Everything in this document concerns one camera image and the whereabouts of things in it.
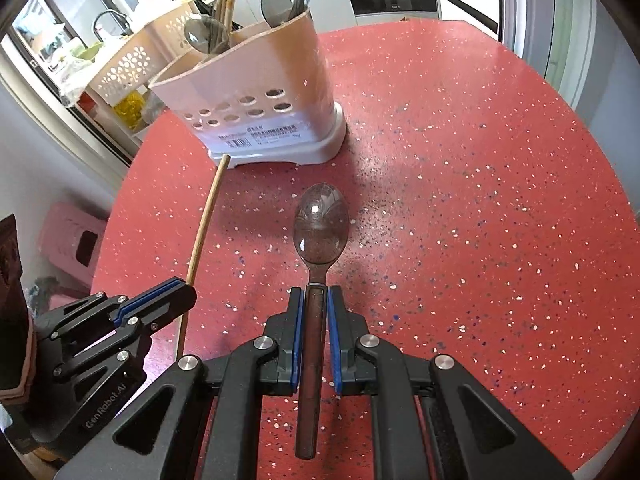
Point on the pink plastic stool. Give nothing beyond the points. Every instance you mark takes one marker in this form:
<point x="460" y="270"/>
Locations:
<point x="75" y="245"/>

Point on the kitchen faucet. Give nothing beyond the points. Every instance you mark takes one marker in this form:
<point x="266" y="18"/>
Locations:
<point x="107" y="14"/>

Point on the beige perforated utensil holder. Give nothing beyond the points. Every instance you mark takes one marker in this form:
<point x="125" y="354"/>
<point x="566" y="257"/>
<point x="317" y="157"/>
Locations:
<point x="280" y="75"/>

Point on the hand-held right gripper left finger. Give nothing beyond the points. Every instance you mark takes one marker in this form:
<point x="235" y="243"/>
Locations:
<point x="298" y="340"/>

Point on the beige flower-hole basket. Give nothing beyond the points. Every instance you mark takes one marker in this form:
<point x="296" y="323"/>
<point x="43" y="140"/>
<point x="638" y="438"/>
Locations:
<point x="125" y="67"/>

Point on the person's left forearm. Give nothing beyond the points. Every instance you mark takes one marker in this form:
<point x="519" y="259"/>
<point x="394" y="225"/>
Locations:
<point x="12" y="310"/>

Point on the clear plastic bag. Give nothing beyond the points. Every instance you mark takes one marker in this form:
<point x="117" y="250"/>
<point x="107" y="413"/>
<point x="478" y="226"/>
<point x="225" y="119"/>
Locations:
<point x="75" y="77"/>

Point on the yellow bag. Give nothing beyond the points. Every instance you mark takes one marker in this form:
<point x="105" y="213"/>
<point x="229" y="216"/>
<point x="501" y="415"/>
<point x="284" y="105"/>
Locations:
<point x="131" y="105"/>

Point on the green bowl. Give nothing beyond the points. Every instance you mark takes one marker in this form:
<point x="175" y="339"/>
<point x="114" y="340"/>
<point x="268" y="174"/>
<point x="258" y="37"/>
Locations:
<point x="90" y="51"/>

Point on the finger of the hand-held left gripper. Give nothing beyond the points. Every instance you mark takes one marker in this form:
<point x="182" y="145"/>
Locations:
<point x="150" y="292"/>
<point x="165" y="307"/>

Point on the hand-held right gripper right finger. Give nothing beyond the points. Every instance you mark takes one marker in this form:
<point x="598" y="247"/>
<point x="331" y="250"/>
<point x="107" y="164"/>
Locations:
<point x="334" y="340"/>

